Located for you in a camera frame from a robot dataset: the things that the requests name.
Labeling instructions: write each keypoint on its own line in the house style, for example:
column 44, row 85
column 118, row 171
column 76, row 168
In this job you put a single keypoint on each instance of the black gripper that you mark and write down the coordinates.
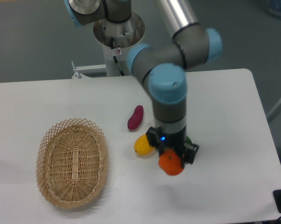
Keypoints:
column 162, row 141

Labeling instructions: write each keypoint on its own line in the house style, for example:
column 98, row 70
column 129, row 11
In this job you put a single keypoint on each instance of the orange mandarin fruit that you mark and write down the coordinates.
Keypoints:
column 170, row 163

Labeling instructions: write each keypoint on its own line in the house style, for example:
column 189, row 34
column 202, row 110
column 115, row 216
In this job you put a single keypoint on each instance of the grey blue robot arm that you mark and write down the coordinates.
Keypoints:
column 161, row 72

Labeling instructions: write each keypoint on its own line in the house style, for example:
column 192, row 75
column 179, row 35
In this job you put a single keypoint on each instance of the green bok choy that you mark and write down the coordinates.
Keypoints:
column 188, row 140

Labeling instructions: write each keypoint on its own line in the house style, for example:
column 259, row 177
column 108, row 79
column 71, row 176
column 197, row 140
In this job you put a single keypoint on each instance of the yellow mango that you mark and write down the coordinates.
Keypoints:
column 142, row 146

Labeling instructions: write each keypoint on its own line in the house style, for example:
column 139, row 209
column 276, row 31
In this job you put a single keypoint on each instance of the purple sweet potato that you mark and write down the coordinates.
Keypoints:
column 136, row 119

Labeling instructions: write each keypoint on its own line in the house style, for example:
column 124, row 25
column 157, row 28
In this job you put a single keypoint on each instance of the woven wicker basket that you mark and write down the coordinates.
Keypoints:
column 72, row 163

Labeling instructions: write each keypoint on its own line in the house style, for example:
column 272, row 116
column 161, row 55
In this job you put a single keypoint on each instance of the blue container in corner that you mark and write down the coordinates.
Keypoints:
column 274, row 8

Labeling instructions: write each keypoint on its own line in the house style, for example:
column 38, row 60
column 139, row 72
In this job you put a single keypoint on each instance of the white metal base frame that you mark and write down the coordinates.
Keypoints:
column 88, row 71

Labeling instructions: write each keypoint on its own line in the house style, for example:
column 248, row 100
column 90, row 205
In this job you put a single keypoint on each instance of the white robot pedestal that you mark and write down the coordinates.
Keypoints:
column 117, row 39

